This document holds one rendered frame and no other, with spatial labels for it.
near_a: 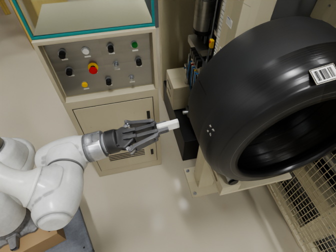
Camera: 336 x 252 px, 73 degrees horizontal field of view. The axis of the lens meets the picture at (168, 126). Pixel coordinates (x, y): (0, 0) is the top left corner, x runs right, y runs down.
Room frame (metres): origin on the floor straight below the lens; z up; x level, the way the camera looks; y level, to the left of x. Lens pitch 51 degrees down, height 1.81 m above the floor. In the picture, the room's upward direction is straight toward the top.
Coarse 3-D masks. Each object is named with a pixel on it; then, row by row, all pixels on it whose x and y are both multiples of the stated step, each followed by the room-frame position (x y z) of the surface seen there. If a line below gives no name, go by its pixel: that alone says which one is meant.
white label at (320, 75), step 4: (328, 64) 0.45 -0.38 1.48; (332, 64) 0.45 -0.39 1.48; (316, 68) 0.45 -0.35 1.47; (320, 68) 0.44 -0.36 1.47; (324, 68) 0.44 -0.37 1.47; (328, 68) 0.44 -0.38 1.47; (332, 68) 0.44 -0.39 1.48; (312, 72) 0.44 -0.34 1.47; (316, 72) 0.44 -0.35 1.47; (320, 72) 0.44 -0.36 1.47; (324, 72) 0.43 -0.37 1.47; (328, 72) 0.43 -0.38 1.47; (332, 72) 0.43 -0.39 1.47; (312, 76) 0.43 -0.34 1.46; (316, 76) 0.43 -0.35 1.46; (320, 76) 0.43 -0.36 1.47; (324, 76) 0.42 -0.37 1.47; (328, 76) 0.42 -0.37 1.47; (332, 76) 0.42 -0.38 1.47; (316, 80) 0.42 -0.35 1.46; (320, 80) 0.42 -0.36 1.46; (324, 80) 0.42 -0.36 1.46; (328, 80) 0.41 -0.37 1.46; (316, 84) 0.41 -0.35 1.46
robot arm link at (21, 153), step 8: (0, 144) 0.52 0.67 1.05; (8, 144) 0.53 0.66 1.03; (16, 144) 0.55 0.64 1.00; (24, 144) 0.59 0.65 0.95; (32, 144) 0.62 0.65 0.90; (0, 152) 0.49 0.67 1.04; (8, 152) 0.50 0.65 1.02; (16, 152) 0.52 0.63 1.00; (24, 152) 0.54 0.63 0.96; (32, 152) 0.57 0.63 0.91; (0, 160) 0.46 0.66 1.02; (8, 160) 0.47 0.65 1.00; (16, 160) 0.49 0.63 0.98; (24, 160) 0.51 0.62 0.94; (32, 160) 0.53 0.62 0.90; (16, 168) 0.46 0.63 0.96; (24, 168) 0.48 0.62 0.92; (32, 168) 0.51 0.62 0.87
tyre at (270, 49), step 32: (256, 32) 0.62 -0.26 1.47; (288, 32) 0.59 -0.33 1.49; (320, 32) 0.58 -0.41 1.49; (224, 64) 0.57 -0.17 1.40; (256, 64) 0.51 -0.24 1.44; (288, 64) 0.47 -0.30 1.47; (320, 64) 0.46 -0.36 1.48; (192, 96) 0.58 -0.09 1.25; (224, 96) 0.47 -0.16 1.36; (256, 96) 0.42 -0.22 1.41; (288, 96) 0.41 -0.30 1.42; (320, 96) 0.41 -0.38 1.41; (224, 128) 0.40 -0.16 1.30; (256, 128) 0.38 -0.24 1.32; (288, 128) 0.66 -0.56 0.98; (320, 128) 0.59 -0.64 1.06; (224, 160) 0.37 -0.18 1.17; (256, 160) 0.53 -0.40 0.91; (288, 160) 0.51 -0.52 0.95
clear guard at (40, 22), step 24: (24, 0) 0.93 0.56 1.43; (48, 0) 0.95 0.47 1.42; (72, 0) 0.97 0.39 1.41; (96, 0) 1.00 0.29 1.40; (120, 0) 1.02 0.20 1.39; (144, 0) 1.04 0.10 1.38; (24, 24) 0.92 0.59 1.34; (48, 24) 0.95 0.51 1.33; (72, 24) 0.97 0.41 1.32; (96, 24) 0.99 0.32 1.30; (120, 24) 1.01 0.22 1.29; (144, 24) 1.03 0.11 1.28
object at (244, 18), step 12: (228, 0) 0.90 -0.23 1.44; (240, 0) 0.81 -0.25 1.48; (252, 0) 0.80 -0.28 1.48; (264, 0) 0.81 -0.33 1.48; (276, 0) 0.83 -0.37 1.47; (228, 12) 0.88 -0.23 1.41; (240, 12) 0.80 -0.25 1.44; (252, 12) 0.81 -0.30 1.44; (264, 12) 0.82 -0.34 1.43; (240, 24) 0.80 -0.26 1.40; (252, 24) 0.81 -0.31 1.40; (228, 36) 0.84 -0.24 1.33; (204, 168) 0.80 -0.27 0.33; (204, 180) 0.81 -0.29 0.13
